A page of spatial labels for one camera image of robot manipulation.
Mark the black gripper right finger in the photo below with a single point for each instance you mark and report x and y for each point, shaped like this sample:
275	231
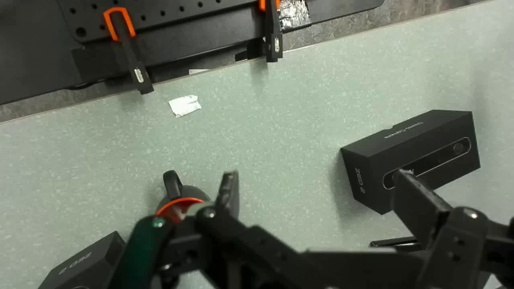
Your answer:
420	207

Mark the black mug red interior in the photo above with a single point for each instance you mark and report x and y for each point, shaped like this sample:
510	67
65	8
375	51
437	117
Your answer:
179	198

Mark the black ZED camera box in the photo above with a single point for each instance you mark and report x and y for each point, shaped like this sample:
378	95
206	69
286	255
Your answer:
437	146

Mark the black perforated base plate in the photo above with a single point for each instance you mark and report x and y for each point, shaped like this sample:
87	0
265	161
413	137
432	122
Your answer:
49	45

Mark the black orange clamp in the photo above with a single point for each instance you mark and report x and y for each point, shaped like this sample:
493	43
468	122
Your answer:
270	43
121	29

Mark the white tape scrap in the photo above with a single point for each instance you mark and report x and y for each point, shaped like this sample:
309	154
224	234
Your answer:
183	104

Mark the black orange clamp right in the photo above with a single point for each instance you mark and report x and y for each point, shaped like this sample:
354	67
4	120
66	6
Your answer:
270	43

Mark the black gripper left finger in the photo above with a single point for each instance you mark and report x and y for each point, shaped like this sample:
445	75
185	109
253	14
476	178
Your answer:
228	193

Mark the black orange clamp left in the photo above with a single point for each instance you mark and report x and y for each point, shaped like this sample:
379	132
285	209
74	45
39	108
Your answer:
121	29

